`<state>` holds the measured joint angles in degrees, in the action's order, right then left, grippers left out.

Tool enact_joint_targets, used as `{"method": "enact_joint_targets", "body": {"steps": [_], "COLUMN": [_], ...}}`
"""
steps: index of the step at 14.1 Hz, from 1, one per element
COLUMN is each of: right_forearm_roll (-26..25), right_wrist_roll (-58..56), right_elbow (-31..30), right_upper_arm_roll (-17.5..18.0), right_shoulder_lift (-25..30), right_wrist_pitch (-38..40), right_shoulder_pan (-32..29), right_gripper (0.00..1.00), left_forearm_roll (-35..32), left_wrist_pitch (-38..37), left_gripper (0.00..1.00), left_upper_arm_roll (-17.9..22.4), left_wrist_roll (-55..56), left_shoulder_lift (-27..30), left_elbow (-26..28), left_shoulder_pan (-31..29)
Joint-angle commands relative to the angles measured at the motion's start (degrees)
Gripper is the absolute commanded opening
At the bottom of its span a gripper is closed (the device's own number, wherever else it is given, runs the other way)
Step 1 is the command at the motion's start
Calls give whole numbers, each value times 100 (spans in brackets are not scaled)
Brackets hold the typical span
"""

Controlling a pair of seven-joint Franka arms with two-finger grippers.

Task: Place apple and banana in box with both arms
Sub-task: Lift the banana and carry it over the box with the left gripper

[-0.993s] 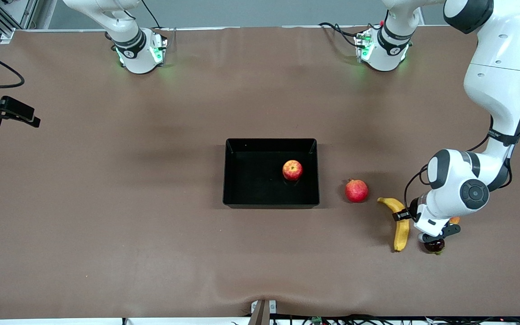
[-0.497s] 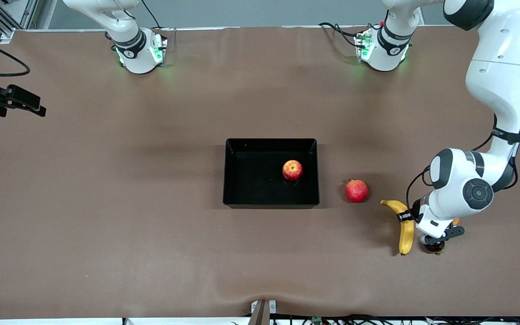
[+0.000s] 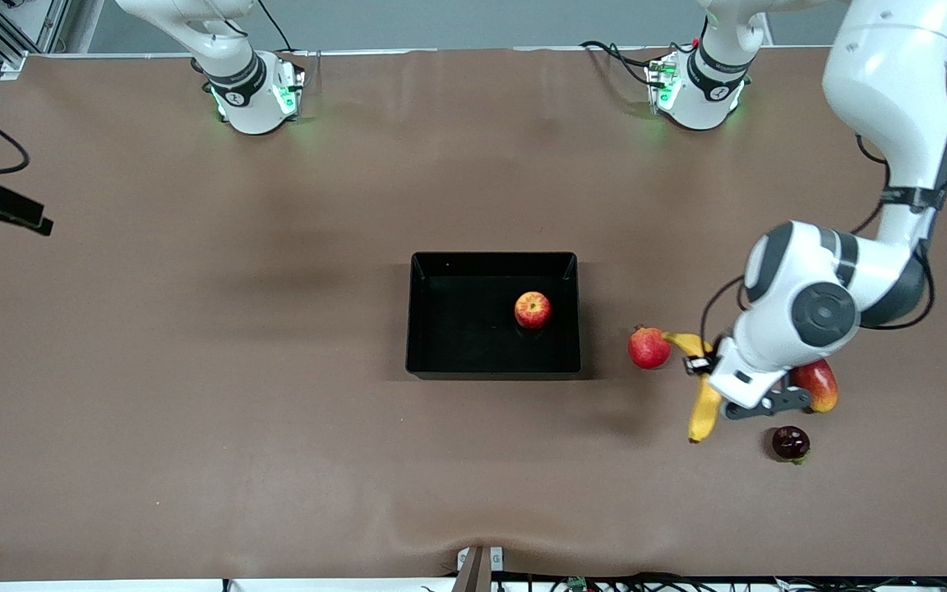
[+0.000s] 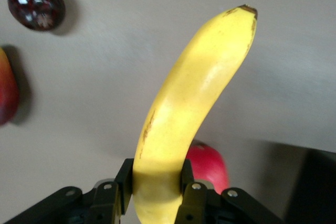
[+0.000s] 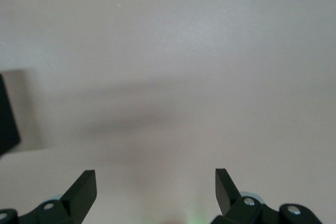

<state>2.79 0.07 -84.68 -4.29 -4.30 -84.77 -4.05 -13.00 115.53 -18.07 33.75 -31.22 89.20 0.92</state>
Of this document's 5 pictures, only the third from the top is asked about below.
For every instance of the yellow banana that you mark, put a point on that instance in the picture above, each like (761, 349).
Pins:
(704, 411)

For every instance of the red yellow apple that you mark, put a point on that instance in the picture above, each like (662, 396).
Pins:
(532, 311)

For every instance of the black plastic box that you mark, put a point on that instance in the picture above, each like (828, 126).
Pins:
(465, 337)

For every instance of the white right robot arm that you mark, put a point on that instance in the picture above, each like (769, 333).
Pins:
(256, 115)

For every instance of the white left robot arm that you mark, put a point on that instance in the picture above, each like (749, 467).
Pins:
(893, 82)

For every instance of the red pomegranate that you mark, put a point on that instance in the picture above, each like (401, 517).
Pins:
(649, 348)

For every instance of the dark purple round fruit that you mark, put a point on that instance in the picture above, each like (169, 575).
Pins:
(790, 443)

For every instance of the red yellow mango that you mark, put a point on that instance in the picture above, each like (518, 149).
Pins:
(823, 395)

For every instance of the small green connector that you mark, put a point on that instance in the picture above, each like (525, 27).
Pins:
(577, 583)

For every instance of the brown table cover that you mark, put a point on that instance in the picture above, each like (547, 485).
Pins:
(473, 205)

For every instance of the aluminium frame profile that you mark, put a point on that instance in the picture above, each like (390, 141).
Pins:
(79, 25)

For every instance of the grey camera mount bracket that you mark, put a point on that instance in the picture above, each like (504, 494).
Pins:
(478, 571)

